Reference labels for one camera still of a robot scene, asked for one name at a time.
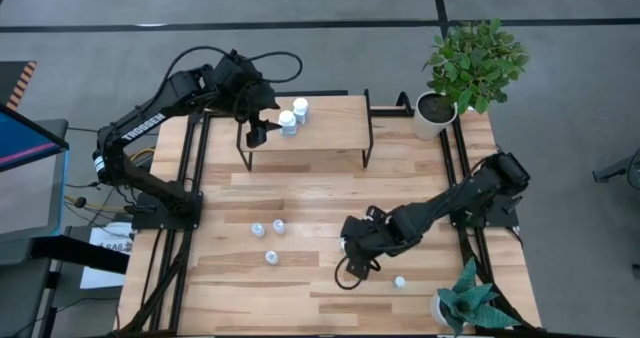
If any blue screen monitor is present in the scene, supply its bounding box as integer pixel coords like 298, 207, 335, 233
0, 102, 70, 174

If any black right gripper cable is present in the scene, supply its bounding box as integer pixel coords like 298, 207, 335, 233
333, 255, 382, 292

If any black orange striped mat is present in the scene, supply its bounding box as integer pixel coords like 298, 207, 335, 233
0, 60, 38, 110

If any white printed paper sheet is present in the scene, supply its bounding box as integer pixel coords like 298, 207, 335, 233
79, 222, 136, 290

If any black flat bar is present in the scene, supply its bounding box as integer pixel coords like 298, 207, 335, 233
29, 235, 130, 275

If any yellow cable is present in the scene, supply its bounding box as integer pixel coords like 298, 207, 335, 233
130, 147, 156, 164

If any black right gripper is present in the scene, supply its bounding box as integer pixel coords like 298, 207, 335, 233
339, 205, 402, 281

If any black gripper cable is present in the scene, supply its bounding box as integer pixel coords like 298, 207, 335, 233
162, 45, 305, 87
333, 255, 382, 292

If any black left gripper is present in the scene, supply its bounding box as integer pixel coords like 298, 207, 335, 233
234, 74, 285, 150

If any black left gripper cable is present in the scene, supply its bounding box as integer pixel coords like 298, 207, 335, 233
162, 45, 305, 87

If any teal broad-leaf plant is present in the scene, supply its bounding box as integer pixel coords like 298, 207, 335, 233
437, 257, 521, 338

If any large white plant pot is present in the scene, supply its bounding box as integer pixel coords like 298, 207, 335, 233
413, 90, 459, 140

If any wooden shelf with black frame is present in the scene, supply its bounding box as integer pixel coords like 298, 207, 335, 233
235, 88, 375, 172

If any small white plant pot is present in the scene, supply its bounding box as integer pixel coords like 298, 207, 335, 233
430, 292, 451, 328

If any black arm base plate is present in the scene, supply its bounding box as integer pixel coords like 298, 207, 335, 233
130, 192, 204, 231
452, 192, 520, 228

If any black aluminium table frame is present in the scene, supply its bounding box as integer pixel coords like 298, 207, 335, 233
117, 90, 549, 337

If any leafy green plant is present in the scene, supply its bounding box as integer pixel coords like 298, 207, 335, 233
422, 18, 530, 115

